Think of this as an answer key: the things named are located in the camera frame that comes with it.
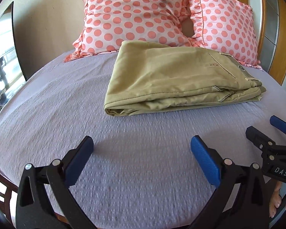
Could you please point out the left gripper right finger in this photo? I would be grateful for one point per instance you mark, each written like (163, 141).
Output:
(239, 199)

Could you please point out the pink polka dot pillow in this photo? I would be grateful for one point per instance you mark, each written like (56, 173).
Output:
(226, 26)
(107, 23)

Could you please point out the black flat screen television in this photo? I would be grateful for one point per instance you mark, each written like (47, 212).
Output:
(12, 77)

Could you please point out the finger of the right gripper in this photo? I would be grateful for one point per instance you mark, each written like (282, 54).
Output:
(278, 123)
(260, 140)

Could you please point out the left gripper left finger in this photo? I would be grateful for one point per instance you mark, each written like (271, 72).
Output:
(34, 209)

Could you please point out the dark wooden chair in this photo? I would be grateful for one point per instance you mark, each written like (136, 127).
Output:
(8, 198)

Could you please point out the khaki pants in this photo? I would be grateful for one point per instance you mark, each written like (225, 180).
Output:
(148, 77)

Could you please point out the wooden framed glass door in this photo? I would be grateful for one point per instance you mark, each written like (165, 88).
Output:
(272, 44)

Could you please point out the lavender bed sheet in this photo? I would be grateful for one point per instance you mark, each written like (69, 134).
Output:
(142, 173)

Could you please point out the pink polka dot pillow right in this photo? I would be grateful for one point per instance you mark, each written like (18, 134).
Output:
(226, 26)

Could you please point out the pink polka dot pillow left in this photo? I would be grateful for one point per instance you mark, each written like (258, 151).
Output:
(107, 23)

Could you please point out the person's right hand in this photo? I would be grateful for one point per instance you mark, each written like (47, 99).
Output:
(275, 200)

